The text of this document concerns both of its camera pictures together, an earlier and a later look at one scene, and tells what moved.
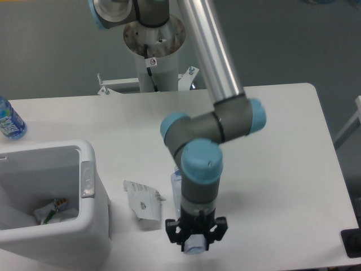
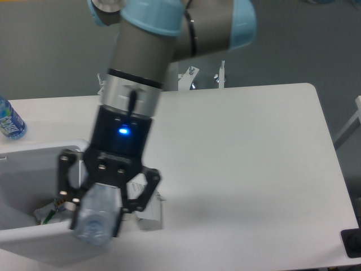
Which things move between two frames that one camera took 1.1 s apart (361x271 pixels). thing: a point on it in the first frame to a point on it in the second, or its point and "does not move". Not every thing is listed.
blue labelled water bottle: (10, 125) does not move
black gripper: (199, 224) to (117, 149)
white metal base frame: (185, 81) does not move
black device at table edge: (351, 238) does not move
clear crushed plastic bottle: (193, 244) to (98, 214)
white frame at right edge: (355, 123) does not move
